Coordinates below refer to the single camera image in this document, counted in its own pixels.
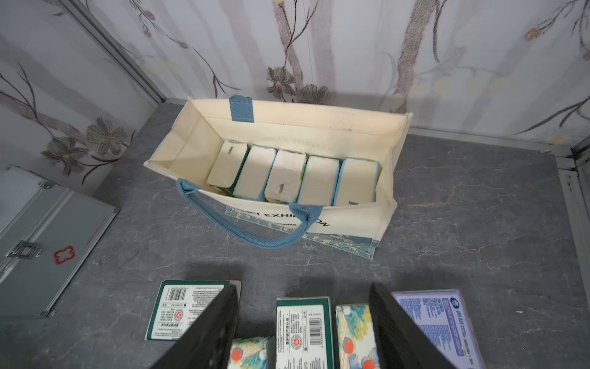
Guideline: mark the purple tissue pack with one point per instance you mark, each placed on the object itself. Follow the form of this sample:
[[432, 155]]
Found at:
[[442, 316]]

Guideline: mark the floral cartoon tissue pack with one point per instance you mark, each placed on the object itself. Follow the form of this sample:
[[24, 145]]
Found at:
[[228, 164]]

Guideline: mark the cream canvas tote bag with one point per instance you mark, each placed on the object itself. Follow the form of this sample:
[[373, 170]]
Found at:
[[188, 152]]

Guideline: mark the green white tissue pack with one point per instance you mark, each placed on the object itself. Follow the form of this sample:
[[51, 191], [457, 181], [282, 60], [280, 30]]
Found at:
[[179, 303], [304, 337], [284, 182]]

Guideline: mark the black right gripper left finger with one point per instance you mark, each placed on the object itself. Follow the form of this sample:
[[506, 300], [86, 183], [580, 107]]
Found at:
[[207, 342]]

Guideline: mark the green white tissue pack front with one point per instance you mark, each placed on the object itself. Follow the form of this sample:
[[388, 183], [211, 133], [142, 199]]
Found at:
[[304, 337]]

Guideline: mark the cartoon elephant tissue pack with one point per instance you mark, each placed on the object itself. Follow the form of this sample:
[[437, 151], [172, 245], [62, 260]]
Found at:
[[356, 338]]

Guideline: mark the silver metal case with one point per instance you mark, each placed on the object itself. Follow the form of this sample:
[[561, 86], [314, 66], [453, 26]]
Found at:
[[47, 232]]

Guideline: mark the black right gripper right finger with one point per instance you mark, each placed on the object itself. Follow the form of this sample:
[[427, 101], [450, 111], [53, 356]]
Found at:
[[399, 341]]

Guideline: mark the light blue tissue pack front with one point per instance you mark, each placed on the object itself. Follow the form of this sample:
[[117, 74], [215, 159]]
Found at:
[[254, 173]]

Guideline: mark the light blue purple-logo tissue pack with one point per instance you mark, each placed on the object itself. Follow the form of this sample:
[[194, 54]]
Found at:
[[319, 182]]

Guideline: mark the green white tissue pack back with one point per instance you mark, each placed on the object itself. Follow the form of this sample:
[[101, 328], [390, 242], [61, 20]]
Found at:
[[179, 303]]

